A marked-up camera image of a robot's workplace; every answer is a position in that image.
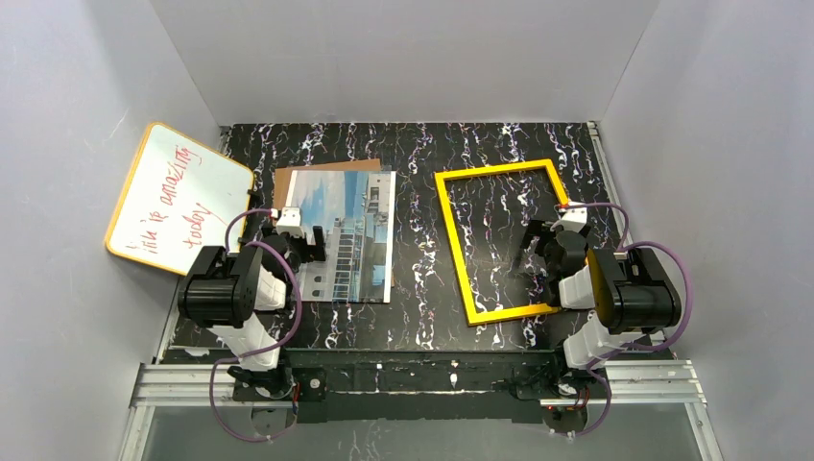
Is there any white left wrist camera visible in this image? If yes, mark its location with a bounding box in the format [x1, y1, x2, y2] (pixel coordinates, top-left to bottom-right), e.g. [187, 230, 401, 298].
[275, 206, 305, 238]

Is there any whiteboard with red writing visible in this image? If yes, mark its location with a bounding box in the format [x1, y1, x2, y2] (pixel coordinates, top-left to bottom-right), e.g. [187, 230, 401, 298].
[105, 122, 254, 275]

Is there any yellow wooden picture frame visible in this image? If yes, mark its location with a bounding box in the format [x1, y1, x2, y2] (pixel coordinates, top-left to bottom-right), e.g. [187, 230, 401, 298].
[434, 158, 569, 327]

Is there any aluminium rail base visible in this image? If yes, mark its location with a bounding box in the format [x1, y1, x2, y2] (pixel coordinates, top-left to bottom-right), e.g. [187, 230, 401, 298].
[118, 360, 723, 460]

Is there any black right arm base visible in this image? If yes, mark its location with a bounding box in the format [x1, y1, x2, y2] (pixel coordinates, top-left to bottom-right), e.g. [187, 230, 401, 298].
[507, 364, 608, 412]

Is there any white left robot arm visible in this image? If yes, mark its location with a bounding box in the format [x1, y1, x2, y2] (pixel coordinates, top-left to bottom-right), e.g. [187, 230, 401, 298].
[177, 226, 326, 372]

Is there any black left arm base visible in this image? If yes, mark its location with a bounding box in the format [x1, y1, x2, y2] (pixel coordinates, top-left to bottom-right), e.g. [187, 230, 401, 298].
[227, 366, 326, 401]

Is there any brown cardboard backing board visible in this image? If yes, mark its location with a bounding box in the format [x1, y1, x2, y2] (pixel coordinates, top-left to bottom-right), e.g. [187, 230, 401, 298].
[273, 158, 381, 210]

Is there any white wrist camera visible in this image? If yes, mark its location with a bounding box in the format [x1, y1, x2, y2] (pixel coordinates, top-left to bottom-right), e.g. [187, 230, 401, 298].
[551, 203, 587, 233]
[275, 206, 305, 238]

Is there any building photo print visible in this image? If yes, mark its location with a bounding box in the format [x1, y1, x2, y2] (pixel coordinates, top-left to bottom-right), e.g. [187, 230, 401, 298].
[286, 170, 396, 303]

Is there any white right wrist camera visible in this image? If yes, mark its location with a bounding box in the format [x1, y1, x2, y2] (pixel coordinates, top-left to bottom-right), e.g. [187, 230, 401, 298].
[551, 203, 587, 233]

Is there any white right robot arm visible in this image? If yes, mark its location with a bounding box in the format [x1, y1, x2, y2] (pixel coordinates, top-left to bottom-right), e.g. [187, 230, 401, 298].
[518, 220, 682, 371]

